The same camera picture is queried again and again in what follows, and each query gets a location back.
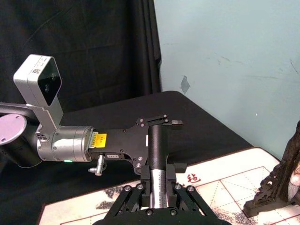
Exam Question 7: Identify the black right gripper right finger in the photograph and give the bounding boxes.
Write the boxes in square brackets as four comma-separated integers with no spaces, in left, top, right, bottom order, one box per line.
[165,164,209,216]

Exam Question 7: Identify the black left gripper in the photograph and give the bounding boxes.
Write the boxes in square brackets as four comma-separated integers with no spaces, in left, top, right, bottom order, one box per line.
[90,114,188,175]

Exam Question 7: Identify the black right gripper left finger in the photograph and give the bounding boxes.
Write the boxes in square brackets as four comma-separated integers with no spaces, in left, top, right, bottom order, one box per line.
[108,165,152,216]

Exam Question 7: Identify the black and silver cylinder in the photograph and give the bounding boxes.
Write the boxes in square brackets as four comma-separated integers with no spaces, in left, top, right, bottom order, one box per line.
[147,125,169,209]

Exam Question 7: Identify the black table cloth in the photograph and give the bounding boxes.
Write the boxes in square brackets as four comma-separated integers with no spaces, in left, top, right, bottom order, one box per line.
[0,90,282,225]

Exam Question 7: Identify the white felt mat with grid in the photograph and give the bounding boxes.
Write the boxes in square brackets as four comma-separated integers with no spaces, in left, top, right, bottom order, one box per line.
[39,146,300,225]

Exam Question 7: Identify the dark carved wooden stand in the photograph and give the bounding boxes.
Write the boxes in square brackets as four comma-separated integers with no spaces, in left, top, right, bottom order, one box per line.
[243,119,300,217]

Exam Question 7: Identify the black curtain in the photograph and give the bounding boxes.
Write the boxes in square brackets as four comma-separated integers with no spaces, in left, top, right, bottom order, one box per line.
[0,0,163,112]

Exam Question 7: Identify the silver cable plug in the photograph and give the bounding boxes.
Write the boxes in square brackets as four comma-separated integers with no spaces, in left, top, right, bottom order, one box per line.
[87,153,106,176]

